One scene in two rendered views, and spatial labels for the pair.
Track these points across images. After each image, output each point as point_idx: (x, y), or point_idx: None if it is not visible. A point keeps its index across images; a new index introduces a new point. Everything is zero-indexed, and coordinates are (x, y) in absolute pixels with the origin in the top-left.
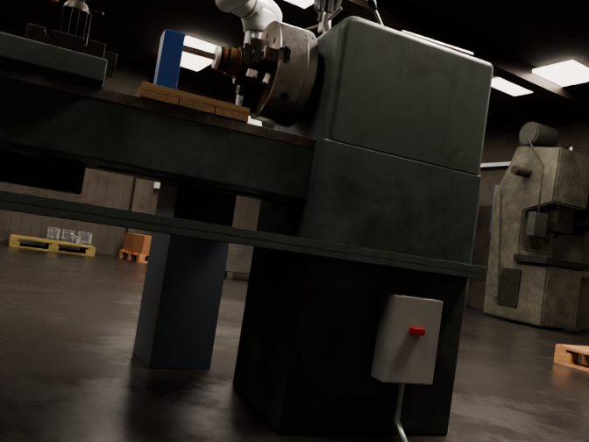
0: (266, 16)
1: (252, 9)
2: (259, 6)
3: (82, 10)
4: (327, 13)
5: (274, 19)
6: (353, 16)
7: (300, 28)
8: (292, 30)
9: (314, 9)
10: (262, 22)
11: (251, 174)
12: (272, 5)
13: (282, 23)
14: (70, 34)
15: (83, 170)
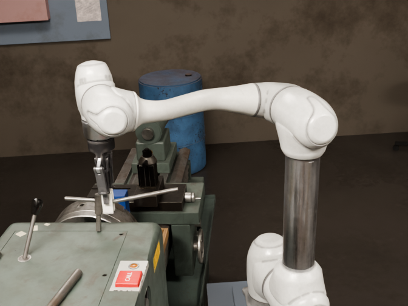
0: (279, 133)
1: (274, 122)
2: (274, 119)
3: (138, 163)
4: (95, 193)
5: (288, 136)
6: (13, 223)
7: (65, 214)
8: (59, 216)
9: (113, 181)
10: (279, 141)
11: None
12: (283, 116)
13: (68, 206)
14: (88, 193)
15: (173, 261)
